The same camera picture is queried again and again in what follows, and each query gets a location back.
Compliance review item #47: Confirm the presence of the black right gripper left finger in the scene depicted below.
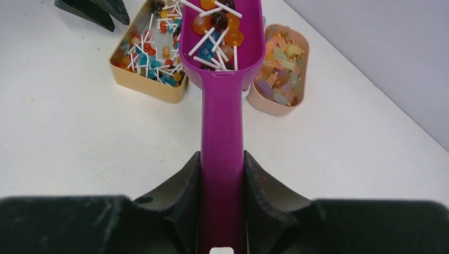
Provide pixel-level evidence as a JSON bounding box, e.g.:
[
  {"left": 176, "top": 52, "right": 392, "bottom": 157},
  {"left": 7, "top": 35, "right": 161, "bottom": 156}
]
[{"left": 1, "top": 152, "right": 201, "bottom": 253}]

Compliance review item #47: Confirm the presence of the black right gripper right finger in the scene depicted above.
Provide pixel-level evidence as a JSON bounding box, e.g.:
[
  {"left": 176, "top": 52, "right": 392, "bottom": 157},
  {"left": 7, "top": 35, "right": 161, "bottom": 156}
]
[{"left": 244, "top": 152, "right": 448, "bottom": 253}]

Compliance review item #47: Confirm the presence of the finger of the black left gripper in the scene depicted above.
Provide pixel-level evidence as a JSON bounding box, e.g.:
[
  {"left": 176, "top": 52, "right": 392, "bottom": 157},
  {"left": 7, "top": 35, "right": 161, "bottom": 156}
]
[
  {"left": 54, "top": 0, "right": 115, "bottom": 32},
  {"left": 93, "top": 0, "right": 130, "bottom": 25}
]

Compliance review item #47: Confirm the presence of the yellow tin of lollipops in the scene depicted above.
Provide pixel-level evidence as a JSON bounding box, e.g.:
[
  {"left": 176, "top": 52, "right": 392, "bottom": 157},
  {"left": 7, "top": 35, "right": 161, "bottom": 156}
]
[{"left": 109, "top": 1, "right": 188, "bottom": 104}]

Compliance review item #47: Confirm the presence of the purple plastic scoop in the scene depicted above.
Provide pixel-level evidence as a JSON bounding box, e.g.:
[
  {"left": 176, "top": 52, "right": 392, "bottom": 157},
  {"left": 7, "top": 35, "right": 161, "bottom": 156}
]
[{"left": 179, "top": 1, "right": 265, "bottom": 253}]

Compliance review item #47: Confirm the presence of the pink tin of gummy candies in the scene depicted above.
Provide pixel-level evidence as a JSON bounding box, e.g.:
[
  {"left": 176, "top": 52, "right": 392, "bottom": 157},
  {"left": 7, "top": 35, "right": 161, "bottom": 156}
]
[{"left": 246, "top": 24, "right": 310, "bottom": 116}]

